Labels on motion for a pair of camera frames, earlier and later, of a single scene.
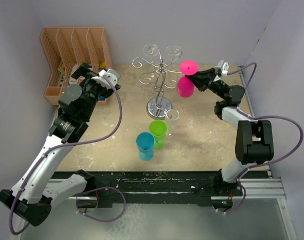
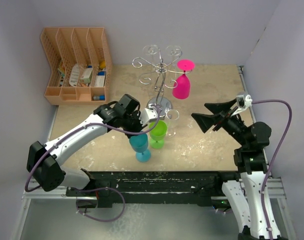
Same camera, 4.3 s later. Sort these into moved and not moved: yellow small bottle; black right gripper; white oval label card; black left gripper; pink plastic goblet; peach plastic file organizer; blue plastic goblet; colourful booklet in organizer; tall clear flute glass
Moved: black left gripper; blue plastic goblet; black right gripper; pink plastic goblet
Not moved: yellow small bottle; peach plastic file organizer; white oval label card; colourful booklet in organizer; tall clear flute glass
